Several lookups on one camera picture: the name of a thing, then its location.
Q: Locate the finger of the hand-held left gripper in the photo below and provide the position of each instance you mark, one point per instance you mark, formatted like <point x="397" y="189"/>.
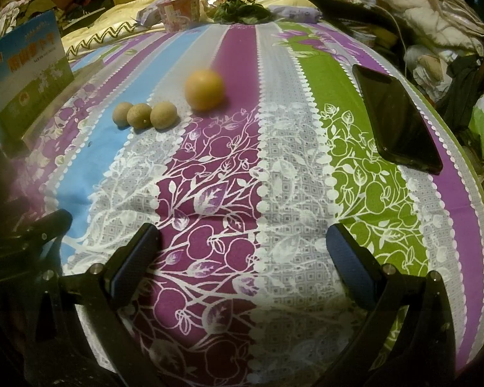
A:
<point x="50" y="223"/>

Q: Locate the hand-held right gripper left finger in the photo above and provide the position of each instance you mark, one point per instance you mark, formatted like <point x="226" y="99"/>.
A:
<point x="133" y="266"/>

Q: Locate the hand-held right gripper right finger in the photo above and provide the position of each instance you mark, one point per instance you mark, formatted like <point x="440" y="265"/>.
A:
<point x="350" y="266"/>

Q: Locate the striped floral bedsheet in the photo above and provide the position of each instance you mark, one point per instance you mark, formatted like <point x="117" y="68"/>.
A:
<point x="266" y="209"/>

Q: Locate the small brown longan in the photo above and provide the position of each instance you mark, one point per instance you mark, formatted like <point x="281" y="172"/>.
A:
<point x="164" y="116"/>
<point x="141" y="116"/>
<point x="122" y="113"/>

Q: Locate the blue cardboard box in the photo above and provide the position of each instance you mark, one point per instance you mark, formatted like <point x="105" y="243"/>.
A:
<point x="24" y="84"/>

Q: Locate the black smartphone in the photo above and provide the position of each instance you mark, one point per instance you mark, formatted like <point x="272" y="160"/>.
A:
<point x="395" y="119"/>

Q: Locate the orange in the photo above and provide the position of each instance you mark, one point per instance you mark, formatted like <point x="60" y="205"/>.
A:
<point x="205" y="88"/>

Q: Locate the green plastic bag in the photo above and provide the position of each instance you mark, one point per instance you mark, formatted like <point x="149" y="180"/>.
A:
<point x="480" y="125"/>

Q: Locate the cream quilt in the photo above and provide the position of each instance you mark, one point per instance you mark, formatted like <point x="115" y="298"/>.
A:
<point x="105" y="28"/>

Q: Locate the pink instant noodle cup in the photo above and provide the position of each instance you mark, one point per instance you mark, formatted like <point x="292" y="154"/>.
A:
<point x="177" y="14"/>

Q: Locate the dark bedside table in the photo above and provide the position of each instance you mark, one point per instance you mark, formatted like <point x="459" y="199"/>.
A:
<point x="347" y="8"/>

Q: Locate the pile of white bedding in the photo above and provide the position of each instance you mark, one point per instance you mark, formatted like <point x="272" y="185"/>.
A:
<point x="427" y="4"/>

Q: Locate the leafy green vegetable bunch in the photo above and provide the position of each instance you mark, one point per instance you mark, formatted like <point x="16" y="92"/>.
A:
<point x="242" y="12"/>

